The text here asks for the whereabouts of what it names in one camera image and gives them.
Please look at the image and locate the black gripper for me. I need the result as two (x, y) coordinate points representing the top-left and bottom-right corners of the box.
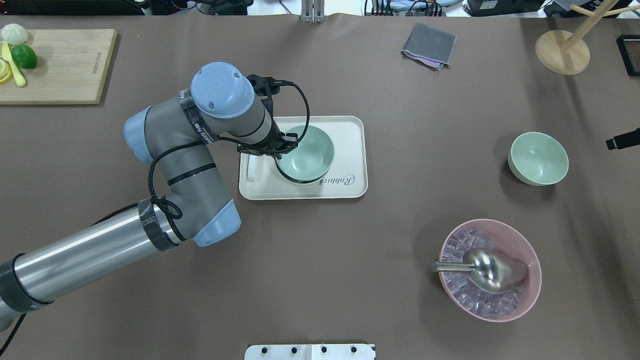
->
(237, 74), (301, 159)

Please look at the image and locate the green bowl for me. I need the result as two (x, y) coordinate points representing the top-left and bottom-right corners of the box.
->
(507, 131), (570, 186)
(275, 125), (335, 184)

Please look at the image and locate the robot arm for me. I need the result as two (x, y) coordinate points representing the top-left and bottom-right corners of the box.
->
(0, 62), (302, 331)

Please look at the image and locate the beige rabbit serving tray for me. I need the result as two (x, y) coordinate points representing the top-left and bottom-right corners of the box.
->
(238, 115), (368, 201)

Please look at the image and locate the wooden mug tree stand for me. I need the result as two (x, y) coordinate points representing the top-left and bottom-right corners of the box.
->
(535, 0), (640, 76)

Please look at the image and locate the folded grey cloth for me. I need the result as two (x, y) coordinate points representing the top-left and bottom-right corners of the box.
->
(400, 23), (458, 71)

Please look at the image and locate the metal ice scoop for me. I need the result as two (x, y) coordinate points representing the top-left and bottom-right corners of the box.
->
(430, 247), (529, 294)

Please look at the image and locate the pink bowl with ice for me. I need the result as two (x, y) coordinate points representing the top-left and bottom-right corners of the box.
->
(436, 218), (543, 323)

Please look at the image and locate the wooden cutting board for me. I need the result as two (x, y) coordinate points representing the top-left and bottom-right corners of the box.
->
(0, 29), (117, 105)

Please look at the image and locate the green lime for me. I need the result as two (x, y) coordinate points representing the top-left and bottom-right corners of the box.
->
(10, 44), (38, 69)

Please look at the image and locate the lemon slice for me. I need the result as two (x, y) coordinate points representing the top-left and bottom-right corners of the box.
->
(0, 59), (13, 84)

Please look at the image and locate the white garlic bulb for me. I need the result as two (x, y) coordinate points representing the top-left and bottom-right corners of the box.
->
(0, 23), (29, 46)

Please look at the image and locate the yellow plastic knife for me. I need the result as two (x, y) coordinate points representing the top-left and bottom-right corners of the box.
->
(1, 41), (26, 87)

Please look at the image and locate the black frame tray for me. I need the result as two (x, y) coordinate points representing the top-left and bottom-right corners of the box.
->
(615, 34), (640, 76)

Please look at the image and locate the metal frame post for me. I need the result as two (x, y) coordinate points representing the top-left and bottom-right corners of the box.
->
(300, 0), (326, 24)

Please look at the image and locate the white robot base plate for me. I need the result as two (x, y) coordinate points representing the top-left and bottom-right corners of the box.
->
(244, 342), (377, 360)

